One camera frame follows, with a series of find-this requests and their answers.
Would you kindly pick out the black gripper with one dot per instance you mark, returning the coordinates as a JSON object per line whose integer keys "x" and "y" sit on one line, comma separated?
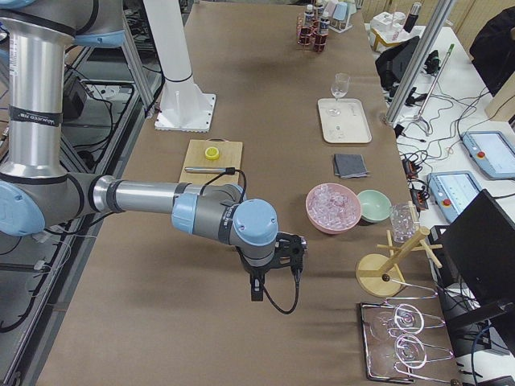
{"x": 257, "y": 272}

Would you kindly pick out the tea bottle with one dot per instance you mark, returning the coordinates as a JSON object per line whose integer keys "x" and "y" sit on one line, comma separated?
{"x": 321, "y": 33}
{"x": 318, "y": 9}
{"x": 306, "y": 25}

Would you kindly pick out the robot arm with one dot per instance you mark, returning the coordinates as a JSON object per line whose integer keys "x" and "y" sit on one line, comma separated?
{"x": 37, "y": 192}

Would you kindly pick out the tea bottle front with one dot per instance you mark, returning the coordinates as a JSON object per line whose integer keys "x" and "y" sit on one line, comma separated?
{"x": 321, "y": 33}

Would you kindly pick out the pink bowl of ice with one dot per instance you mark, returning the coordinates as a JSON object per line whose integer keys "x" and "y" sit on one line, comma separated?
{"x": 332, "y": 208}

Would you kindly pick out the wooden mug tree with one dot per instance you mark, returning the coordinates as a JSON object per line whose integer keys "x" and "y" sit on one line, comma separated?
{"x": 380, "y": 276}

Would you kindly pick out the bamboo cutting board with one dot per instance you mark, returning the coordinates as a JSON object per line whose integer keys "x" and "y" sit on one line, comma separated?
{"x": 229, "y": 156}

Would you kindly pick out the half lemon slice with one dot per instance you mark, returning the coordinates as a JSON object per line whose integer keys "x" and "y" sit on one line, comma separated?
{"x": 212, "y": 153}

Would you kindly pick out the green empty bowl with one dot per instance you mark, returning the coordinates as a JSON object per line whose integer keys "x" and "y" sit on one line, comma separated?
{"x": 375, "y": 206}

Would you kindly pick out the grey folded cloth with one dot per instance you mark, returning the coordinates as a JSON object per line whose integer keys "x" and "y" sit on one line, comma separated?
{"x": 348, "y": 166}

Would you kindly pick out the clear glass mug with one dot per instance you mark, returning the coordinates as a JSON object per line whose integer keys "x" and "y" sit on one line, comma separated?
{"x": 402, "y": 219}

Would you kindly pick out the cream rabbit tray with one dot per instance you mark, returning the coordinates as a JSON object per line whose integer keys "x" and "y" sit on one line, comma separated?
{"x": 343, "y": 122}

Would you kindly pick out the lower teach pendant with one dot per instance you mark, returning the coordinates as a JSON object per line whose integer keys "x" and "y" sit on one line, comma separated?
{"x": 453, "y": 191}

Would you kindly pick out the teach pendant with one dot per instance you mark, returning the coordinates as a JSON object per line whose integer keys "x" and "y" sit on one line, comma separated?
{"x": 492, "y": 152}
{"x": 453, "y": 191}

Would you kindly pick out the clear wine glass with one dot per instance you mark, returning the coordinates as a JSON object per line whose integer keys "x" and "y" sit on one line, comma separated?
{"x": 339, "y": 89}

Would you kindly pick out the black monitor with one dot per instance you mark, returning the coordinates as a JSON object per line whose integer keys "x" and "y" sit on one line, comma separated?
{"x": 480, "y": 242}

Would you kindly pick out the upper teach pendant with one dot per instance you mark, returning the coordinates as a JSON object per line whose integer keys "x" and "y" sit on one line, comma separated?
{"x": 492, "y": 152}

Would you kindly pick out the white cup rack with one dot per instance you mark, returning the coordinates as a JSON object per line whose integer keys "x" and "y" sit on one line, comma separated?
{"x": 339, "y": 14}

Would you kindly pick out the seated person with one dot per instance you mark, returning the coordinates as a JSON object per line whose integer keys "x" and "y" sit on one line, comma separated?
{"x": 492, "y": 50}

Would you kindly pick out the wire glass holder rack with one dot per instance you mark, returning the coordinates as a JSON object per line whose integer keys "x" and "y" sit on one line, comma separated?
{"x": 391, "y": 333}

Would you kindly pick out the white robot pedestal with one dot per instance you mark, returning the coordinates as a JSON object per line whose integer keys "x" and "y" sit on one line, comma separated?
{"x": 183, "y": 106}

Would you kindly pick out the copper wire bottle basket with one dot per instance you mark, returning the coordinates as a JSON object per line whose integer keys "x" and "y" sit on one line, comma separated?
{"x": 314, "y": 27}

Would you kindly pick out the aluminium frame post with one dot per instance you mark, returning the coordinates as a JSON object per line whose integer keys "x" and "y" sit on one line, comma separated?
{"x": 430, "y": 34}

